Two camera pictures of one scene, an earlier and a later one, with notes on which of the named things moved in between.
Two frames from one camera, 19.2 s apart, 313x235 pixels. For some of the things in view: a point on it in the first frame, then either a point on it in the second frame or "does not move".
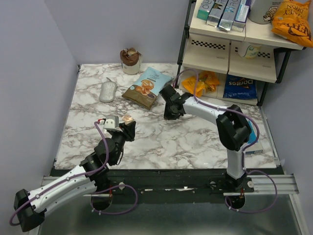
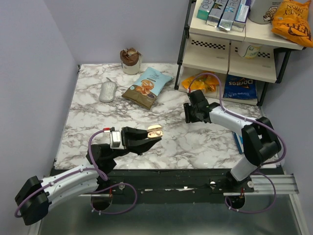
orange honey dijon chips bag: (291, 20) does not move
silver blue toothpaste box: (229, 14) does not move
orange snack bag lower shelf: (207, 81) does not move
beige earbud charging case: (127, 119) → (155, 131)
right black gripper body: (169, 113) → (190, 114)
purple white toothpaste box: (241, 16) does not move
